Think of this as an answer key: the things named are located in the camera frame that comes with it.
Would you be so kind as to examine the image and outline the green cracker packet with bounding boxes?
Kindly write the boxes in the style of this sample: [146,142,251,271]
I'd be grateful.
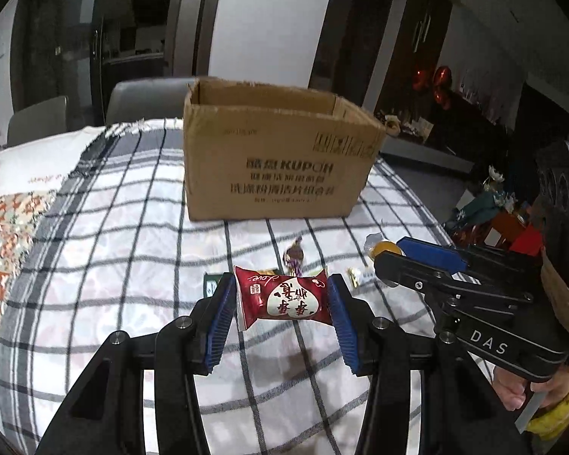
[203,273,223,298]

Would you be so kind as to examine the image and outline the red white snack packet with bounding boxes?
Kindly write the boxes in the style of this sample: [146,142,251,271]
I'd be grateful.
[234,267,332,332]

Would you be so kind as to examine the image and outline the person right hand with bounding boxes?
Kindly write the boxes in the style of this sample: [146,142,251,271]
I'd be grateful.
[492,365,569,412]

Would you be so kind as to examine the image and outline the red child chair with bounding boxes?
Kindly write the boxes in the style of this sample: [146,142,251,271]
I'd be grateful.
[452,212,543,257]

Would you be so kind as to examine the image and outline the dark green cloth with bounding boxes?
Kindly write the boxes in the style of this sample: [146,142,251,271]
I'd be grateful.
[443,191,501,233]

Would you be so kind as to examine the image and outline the orange jelly cup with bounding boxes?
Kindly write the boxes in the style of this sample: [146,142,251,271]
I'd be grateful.
[364,233,404,261]

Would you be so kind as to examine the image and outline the small white gold packet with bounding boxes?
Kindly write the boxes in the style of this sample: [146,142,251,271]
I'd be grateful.
[346,266,376,289]

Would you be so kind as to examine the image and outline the purple wrapped candy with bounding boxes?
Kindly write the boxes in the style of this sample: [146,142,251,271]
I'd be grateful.
[283,236,304,276]

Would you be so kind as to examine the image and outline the black white plaid tablecloth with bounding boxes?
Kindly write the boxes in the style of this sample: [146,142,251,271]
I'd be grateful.
[0,120,450,454]

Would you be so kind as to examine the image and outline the red foil balloons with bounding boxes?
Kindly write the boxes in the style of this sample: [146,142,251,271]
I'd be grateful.
[412,66,452,110]

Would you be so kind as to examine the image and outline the floral patterned table mat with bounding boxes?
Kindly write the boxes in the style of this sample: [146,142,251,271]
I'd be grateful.
[0,190,56,321]

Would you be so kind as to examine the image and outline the brown cardboard box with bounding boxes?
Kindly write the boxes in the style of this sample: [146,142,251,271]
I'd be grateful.
[183,78,386,221]

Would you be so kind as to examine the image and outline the grey chair left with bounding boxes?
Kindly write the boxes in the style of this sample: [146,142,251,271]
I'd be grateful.
[6,96,68,147]

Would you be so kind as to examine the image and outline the grey dining chair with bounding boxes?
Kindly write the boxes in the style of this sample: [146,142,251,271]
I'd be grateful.
[105,77,215,126]

